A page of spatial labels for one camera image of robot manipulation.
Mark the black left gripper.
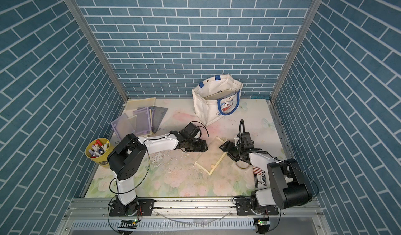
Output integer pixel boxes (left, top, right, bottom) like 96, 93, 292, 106
185, 139, 209, 152

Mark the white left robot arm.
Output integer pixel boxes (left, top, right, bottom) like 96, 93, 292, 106
107, 123, 208, 216

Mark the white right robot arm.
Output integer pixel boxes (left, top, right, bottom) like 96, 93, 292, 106
219, 132, 314, 215

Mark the white canvas Doraemon tote bag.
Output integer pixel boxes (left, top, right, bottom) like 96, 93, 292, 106
192, 75, 243, 126

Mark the purple mesh pouch upright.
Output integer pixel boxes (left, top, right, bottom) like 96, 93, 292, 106
133, 107, 152, 136

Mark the yellow mesh pouch by bag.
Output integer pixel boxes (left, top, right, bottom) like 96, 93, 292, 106
204, 90, 237, 100

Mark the yellow cup of markers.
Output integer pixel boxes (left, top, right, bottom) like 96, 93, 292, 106
85, 138, 114, 168

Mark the aluminium front rail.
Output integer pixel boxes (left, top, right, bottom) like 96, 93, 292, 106
64, 197, 324, 219

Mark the aluminium corner frame post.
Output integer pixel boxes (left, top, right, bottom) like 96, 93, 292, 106
270, 0, 322, 103

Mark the left aluminium corner post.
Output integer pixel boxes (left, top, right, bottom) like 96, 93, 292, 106
63, 0, 128, 102

